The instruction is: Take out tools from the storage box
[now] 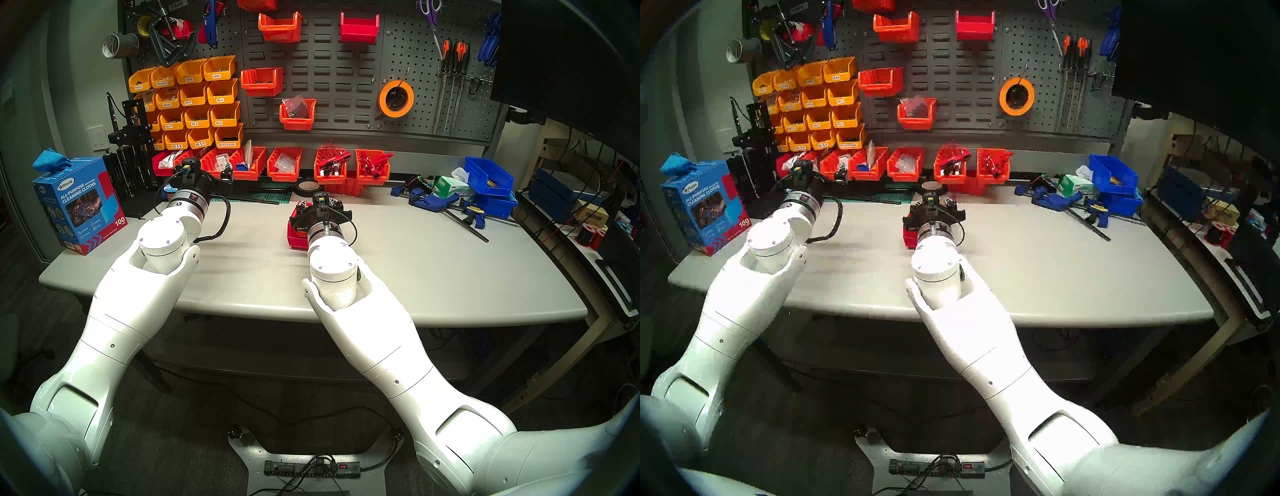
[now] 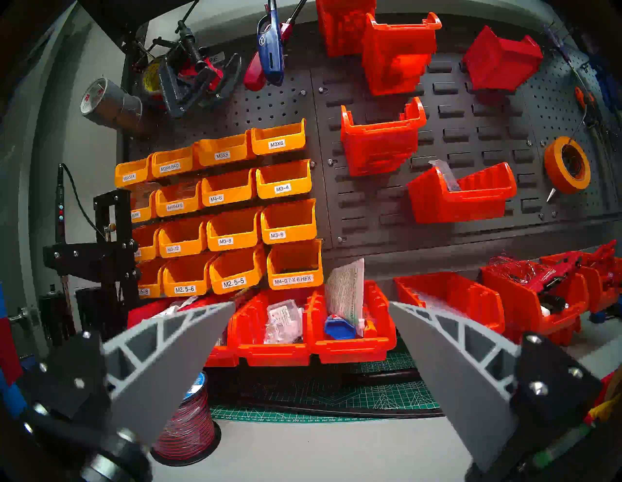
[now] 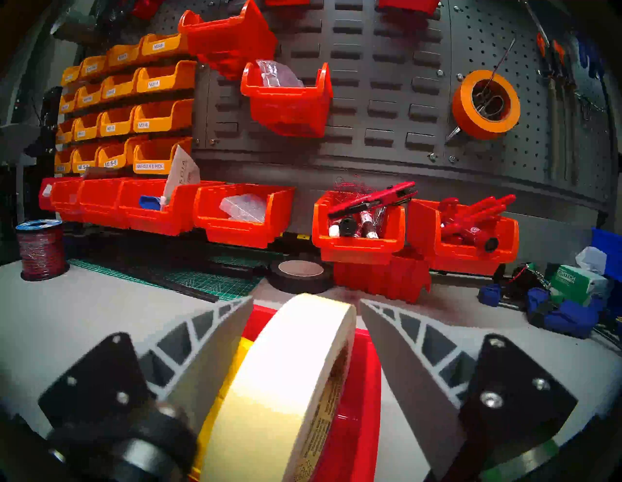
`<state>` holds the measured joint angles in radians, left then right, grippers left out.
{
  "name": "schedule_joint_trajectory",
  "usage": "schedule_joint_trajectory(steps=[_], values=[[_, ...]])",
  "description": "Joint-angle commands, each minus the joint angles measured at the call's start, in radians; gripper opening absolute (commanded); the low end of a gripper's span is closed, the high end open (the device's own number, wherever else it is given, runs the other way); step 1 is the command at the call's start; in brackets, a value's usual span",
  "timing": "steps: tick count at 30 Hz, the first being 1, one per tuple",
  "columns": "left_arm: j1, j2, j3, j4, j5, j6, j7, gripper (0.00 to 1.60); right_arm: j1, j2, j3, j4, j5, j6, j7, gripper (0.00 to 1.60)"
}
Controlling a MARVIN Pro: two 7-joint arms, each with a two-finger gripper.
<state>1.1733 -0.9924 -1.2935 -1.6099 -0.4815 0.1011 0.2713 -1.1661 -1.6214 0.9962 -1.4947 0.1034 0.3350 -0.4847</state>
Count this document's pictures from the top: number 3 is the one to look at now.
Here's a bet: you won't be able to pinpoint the black device with wires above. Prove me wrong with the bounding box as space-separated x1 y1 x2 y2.
503 262 551 303

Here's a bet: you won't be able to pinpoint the red black wire stripper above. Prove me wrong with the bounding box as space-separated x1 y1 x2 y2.
327 181 418 218

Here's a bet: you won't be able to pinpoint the grey duct tape roll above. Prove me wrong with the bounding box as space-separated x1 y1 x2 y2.
50 9 100 45

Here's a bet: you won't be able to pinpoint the grey pegboard wall panel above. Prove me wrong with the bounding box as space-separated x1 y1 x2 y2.
146 0 618 214

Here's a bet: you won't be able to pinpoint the red handled screwdriver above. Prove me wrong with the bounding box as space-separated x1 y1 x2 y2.
459 226 500 253
452 194 517 220

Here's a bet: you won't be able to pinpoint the red wire spool blue label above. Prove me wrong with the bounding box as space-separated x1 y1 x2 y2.
16 220 69 282

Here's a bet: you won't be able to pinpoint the green white tissue box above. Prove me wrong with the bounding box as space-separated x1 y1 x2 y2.
549 246 609 307

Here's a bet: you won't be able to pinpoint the crimson plastic parts bin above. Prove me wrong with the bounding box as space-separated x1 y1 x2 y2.
378 0 441 15

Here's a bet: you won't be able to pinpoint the cream masking tape roll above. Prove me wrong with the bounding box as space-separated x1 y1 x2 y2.
197 293 358 482

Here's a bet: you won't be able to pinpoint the red white tool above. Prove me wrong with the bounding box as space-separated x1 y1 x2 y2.
130 0 164 21

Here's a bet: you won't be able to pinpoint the small steel scissors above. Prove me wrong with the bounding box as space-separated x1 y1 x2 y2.
445 38 517 143

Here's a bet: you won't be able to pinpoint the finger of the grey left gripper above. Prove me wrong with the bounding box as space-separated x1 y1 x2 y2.
0 123 52 161

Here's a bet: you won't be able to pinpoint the yellow tape measure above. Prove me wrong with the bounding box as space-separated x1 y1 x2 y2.
189 337 254 482

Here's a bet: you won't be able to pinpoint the black flat bar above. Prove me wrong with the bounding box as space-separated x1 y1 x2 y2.
109 265 220 303

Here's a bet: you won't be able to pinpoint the black tape roll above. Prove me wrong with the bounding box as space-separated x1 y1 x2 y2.
267 258 335 295

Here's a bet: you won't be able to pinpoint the dark metal C clamp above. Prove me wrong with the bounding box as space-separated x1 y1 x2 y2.
90 0 146 42

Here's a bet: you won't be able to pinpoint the white paper packet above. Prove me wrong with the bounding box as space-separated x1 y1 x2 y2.
162 145 201 205

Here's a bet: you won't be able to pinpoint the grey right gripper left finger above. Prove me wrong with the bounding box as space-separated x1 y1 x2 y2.
38 295 254 433

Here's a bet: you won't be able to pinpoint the orange tape roll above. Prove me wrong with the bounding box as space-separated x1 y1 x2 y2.
452 69 521 141

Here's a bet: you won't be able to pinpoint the red white marker pen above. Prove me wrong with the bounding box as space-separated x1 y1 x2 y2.
360 210 380 240

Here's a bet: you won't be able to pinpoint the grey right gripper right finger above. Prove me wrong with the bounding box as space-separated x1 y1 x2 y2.
360 299 579 482

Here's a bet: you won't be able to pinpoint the black metal stand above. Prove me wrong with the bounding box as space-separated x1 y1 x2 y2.
23 86 65 209

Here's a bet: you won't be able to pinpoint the blue plastic bin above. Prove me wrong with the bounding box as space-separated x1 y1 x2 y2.
590 227 622 283

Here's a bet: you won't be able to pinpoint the crimson plastic storage bin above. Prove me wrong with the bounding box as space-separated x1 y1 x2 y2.
243 304 382 482

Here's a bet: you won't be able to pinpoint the green cutting mat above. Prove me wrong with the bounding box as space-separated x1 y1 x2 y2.
68 248 288 303

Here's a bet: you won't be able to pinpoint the blue bar clamp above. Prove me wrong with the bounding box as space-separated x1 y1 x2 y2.
478 283 606 340

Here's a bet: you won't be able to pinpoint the red wire tangle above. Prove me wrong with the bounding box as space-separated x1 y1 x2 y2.
333 176 387 205

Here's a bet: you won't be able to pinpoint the clear plastic bag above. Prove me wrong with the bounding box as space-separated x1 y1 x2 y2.
219 193 268 224
256 59 305 88

